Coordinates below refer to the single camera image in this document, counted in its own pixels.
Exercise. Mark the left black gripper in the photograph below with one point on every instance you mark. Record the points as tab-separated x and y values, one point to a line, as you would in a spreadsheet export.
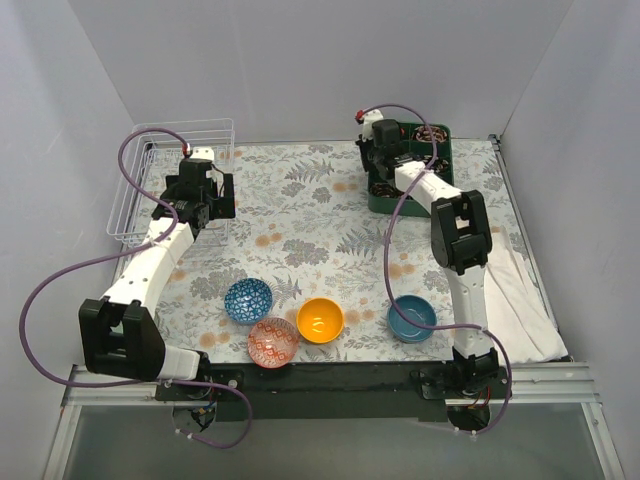
225	195

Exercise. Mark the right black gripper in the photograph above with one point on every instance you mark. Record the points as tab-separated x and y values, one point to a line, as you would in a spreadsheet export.
365	156

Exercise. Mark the white wire dish rack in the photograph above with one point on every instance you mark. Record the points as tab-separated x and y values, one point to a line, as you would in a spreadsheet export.
153	155

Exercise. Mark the green compartment tray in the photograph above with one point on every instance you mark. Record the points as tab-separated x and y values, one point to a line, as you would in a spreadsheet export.
382	196

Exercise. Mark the dark blue bowl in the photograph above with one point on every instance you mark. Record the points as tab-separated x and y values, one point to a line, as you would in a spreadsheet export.
421	318

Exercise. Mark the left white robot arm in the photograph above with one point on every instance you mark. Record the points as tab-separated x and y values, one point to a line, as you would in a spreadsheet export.
119	334

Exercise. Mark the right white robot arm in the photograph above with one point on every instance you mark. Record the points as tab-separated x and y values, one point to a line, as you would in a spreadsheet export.
460	242

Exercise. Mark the blue patterned bowl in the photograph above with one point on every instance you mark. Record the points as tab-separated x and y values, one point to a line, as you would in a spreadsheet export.
248	301

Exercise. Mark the floral table mat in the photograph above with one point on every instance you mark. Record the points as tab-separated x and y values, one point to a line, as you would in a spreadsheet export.
303	226

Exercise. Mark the red patterned bowl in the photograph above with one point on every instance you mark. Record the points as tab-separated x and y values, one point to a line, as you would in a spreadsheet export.
273	343

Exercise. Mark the yellow bowl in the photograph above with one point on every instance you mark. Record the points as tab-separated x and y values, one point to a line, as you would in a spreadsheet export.
320	320

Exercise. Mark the white cloth towel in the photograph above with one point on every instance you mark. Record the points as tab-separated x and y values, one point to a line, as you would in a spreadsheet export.
515	312

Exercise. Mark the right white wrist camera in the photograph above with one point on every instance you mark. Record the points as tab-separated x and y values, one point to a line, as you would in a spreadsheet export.
366	119

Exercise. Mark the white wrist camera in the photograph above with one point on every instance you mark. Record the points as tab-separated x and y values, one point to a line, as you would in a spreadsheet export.
366	119
206	153

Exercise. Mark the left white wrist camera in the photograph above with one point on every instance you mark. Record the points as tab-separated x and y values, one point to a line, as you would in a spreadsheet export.
206	153

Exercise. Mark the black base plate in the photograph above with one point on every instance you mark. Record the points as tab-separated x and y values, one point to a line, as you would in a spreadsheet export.
423	390

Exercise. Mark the aluminium frame rail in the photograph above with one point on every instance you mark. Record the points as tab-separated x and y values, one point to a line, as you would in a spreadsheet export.
551	383

